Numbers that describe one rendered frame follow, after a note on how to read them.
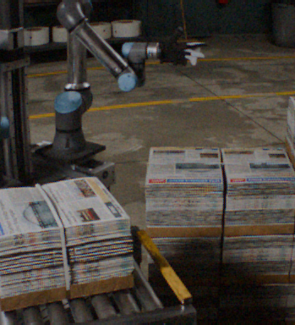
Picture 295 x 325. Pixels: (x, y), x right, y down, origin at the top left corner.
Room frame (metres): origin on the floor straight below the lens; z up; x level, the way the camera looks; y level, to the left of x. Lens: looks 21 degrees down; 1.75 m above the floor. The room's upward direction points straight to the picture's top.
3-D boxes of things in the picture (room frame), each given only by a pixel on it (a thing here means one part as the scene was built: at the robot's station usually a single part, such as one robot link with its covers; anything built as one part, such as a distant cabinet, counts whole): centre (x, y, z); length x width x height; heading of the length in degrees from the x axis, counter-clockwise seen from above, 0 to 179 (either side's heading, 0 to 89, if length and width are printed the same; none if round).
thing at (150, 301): (1.58, 0.06, 0.78); 0.47 x 0.05 x 0.05; 18
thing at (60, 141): (2.55, 0.35, 0.87); 0.15 x 0.15 x 0.10
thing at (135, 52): (2.63, 0.07, 1.21); 0.11 x 0.08 x 0.09; 79
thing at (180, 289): (1.60, -0.03, 0.81); 0.43 x 0.03 x 0.02; 18
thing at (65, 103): (2.56, 0.35, 0.98); 0.13 x 0.12 x 0.14; 169
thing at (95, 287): (1.57, 0.18, 0.83); 0.29 x 0.16 x 0.04; 22
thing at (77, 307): (1.53, 0.24, 0.78); 0.47 x 0.05 x 0.05; 18
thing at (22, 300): (1.49, 0.38, 0.83); 0.29 x 0.16 x 0.04; 22
